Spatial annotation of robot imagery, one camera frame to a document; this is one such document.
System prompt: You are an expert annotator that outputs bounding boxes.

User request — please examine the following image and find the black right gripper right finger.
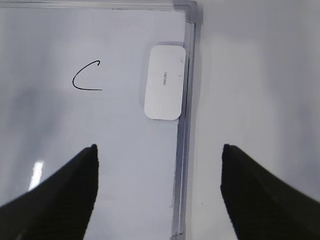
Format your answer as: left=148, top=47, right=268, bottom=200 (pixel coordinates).
left=220, top=144, right=320, bottom=240

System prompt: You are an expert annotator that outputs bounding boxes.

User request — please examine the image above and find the white whiteboard eraser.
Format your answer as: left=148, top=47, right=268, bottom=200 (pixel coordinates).
left=144, top=45, right=186, bottom=121

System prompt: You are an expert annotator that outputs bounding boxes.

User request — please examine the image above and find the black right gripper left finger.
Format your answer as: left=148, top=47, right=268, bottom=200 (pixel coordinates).
left=0, top=144, right=99, bottom=240

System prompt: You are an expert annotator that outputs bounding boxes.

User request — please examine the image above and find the whiteboard with aluminium frame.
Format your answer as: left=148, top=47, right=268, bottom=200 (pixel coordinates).
left=0, top=0, right=197, bottom=240

